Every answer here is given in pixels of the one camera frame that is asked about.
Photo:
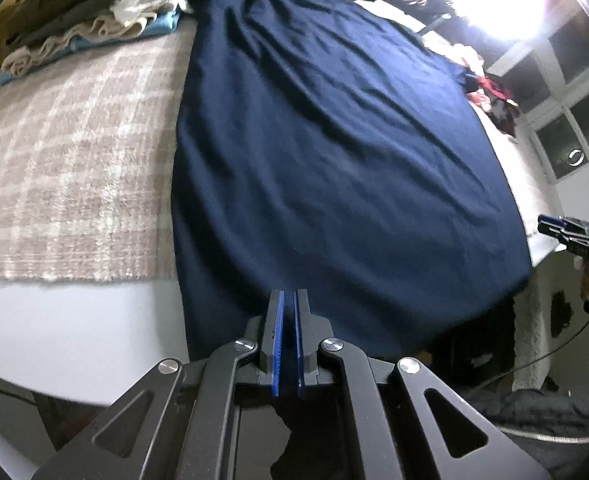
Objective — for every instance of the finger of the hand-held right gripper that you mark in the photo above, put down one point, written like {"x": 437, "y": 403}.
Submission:
{"x": 556, "y": 222}
{"x": 569, "y": 244}

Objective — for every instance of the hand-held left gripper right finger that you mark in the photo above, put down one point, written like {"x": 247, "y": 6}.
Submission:
{"x": 299, "y": 350}

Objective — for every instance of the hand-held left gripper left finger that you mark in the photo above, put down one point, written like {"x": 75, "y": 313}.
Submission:
{"x": 277, "y": 350}

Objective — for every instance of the navy blue garment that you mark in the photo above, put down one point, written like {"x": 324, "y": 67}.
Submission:
{"x": 324, "y": 160}

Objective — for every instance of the beige plaid mat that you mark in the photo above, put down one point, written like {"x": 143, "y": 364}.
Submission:
{"x": 74, "y": 160}

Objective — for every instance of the white folded garment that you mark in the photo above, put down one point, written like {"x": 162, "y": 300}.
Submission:
{"x": 139, "y": 2}

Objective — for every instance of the dark brown folded garment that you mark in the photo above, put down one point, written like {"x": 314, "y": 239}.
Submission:
{"x": 74, "y": 5}

